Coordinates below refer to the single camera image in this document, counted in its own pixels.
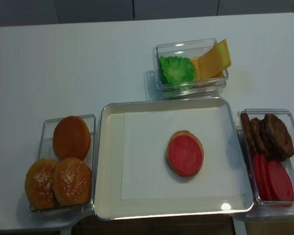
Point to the carried red tomato slice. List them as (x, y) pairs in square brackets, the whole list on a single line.
[(185, 154)]

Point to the left brown meat patty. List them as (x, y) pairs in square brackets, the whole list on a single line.
[(248, 135)]

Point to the white paper sheet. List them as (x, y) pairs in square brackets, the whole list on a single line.
[(145, 173)]

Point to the plain orange bun bottom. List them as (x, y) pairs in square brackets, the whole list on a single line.
[(71, 138)]

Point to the back yellow cheese slice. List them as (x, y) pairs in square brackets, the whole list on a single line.
[(223, 53)]

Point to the green lettuce leaf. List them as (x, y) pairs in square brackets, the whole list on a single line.
[(175, 69)]

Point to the right sesame bun top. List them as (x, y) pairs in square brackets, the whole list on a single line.
[(71, 182)]

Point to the left red tomato slice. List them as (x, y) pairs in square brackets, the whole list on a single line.
[(261, 177)]

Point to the clear bun container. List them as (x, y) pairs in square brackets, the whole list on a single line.
[(46, 152)]

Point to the clear patty tomato container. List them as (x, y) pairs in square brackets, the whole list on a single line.
[(288, 164)]

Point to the bottom bun on tray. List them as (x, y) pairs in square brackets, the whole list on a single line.
[(171, 156)]

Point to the front red tomato slice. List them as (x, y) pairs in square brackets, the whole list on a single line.
[(280, 182)]

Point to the front orange cheese slice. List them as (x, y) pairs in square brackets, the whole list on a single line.
[(208, 65)]

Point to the front brown meat patty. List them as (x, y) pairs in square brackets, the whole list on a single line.
[(279, 137)]

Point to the sesame bun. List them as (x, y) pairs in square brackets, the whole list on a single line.
[(71, 182), (38, 185)]

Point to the clear lettuce cheese container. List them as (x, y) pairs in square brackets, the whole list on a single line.
[(189, 49)]

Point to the left sesame bun top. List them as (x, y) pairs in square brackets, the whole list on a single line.
[(38, 185)]

